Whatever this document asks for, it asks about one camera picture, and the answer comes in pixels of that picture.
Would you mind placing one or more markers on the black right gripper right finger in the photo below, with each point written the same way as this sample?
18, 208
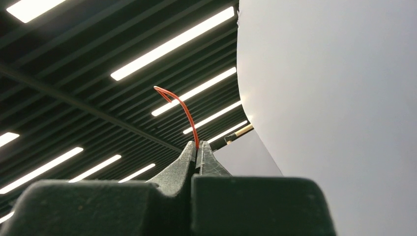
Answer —
224, 205

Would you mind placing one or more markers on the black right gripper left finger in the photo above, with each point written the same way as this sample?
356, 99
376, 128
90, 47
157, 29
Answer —
158, 207

